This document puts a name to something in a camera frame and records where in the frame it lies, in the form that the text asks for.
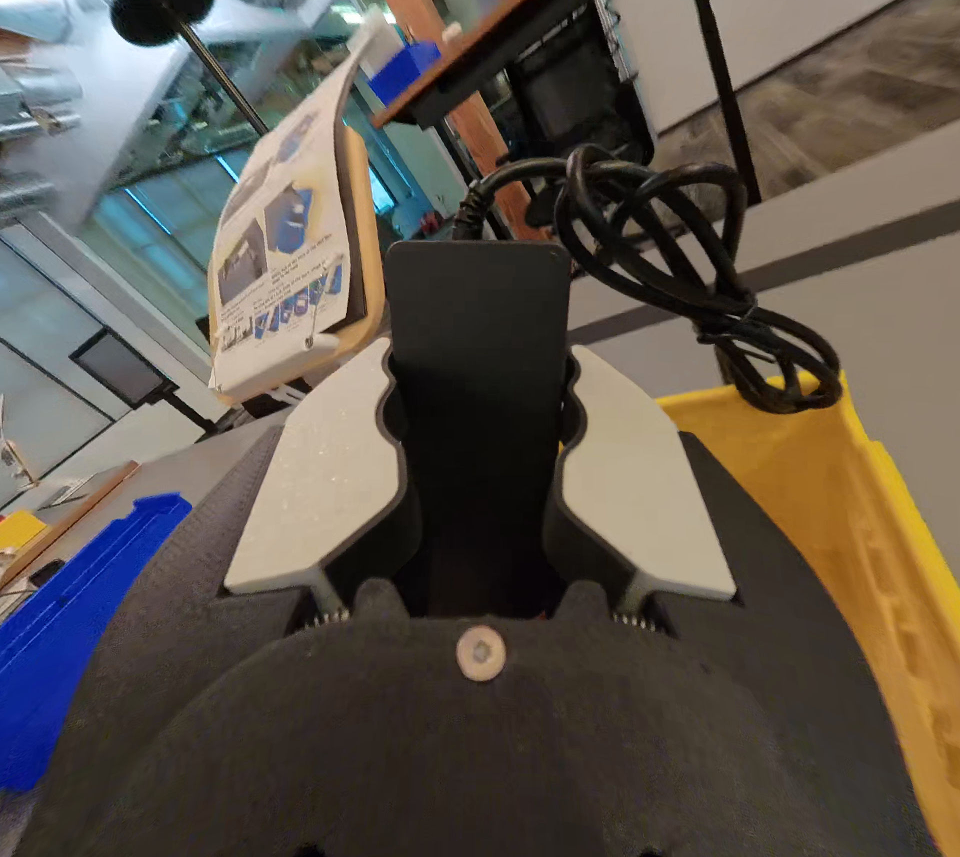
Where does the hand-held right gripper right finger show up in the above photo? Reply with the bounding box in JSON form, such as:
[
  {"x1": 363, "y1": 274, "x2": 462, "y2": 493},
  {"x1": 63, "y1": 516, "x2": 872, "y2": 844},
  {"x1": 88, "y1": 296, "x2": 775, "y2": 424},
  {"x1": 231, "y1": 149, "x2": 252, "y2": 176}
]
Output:
[{"x1": 543, "y1": 345, "x2": 738, "y2": 620}]

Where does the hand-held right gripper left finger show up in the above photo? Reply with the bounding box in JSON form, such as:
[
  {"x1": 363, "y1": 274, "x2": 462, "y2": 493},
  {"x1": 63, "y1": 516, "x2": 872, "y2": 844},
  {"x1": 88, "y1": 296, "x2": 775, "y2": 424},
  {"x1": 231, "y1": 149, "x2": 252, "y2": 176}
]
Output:
[{"x1": 223, "y1": 338, "x2": 423, "y2": 618}]

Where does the large yellow plastic bin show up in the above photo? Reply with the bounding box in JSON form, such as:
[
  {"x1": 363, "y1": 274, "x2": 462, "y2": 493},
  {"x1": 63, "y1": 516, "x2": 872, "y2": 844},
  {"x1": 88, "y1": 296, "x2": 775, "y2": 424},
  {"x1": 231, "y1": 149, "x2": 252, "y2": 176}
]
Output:
[{"x1": 656, "y1": 369, "x2": 960, "y2": 857}]

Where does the black power cable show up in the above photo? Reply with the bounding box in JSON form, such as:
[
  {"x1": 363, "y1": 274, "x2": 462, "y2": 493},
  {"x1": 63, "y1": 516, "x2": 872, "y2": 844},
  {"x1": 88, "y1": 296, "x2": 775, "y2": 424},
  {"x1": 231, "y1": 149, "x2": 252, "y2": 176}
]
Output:
[{"x1": 452, "y1": 146, "x2": 843, "y2": 414}]

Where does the black power adapter brick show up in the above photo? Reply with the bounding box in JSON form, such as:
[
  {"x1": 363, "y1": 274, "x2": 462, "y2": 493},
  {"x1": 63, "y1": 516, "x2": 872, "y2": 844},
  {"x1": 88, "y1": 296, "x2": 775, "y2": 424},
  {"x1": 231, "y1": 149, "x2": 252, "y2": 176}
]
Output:
[{"x1": 384, "y1": 240, "x2": 573, "y2": 618}]

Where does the black monitor on stand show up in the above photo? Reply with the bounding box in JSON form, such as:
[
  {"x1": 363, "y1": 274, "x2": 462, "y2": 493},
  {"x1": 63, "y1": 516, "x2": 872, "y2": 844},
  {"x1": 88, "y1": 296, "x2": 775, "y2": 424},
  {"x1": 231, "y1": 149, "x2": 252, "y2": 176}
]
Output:
[{"x1": 69, "y1": 328, "x2": 219, "y2": 432}]

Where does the wooden desk divider strip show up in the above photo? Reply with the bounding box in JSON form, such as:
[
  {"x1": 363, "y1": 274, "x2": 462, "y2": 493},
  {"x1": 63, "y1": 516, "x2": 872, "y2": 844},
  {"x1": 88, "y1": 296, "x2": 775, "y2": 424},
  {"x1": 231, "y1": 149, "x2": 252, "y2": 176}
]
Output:
[{"x1": 0, "y1": 461, "x2": 141, "y2": 588}]

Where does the blue plastic bin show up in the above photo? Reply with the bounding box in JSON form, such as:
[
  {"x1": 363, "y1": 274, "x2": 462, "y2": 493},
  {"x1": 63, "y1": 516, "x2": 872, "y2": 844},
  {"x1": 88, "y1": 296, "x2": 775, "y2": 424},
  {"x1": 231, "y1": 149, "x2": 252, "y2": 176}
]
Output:
[{"x1": 0, "y1": 493, "x2": 192, "y2": 794}]

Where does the small yellow bin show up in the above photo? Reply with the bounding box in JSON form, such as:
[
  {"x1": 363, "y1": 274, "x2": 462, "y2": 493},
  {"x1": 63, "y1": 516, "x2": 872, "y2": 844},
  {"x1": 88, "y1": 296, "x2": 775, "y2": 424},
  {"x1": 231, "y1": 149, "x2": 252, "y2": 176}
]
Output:
[{"x1": 0, "y1": 510, "x2": 48, "y2": 552}]

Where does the black bulky equipment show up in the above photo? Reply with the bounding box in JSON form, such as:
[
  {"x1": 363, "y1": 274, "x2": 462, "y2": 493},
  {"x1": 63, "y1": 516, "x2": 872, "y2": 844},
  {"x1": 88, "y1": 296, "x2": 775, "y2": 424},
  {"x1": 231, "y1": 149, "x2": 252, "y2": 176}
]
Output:
[{"x1": 510, "y1": 17, "x2": 655, "y2": 159}]

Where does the small blue box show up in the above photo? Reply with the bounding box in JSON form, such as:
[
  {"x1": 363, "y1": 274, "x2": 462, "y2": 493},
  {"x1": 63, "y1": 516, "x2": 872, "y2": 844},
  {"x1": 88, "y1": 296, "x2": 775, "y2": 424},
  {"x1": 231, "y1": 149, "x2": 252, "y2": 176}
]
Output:
[{"x1": 369, "y1": 41, "x2": 442, "y2": 107}]

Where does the black disc on pole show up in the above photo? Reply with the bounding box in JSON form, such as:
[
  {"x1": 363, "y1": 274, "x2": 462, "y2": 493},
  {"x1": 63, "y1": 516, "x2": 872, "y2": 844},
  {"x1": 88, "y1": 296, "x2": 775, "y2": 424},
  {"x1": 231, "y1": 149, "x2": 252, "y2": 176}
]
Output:
[{"x1": 111, "y1": 0, "x2": 270, "y2": 137}]

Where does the wooden top table black frame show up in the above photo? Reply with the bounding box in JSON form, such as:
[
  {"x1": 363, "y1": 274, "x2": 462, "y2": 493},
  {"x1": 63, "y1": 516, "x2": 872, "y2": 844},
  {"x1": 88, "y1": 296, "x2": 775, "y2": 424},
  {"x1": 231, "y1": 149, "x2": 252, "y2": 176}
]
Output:
[{"x1": 372, "y1": 0, "x2": 762, "y2": 206}]

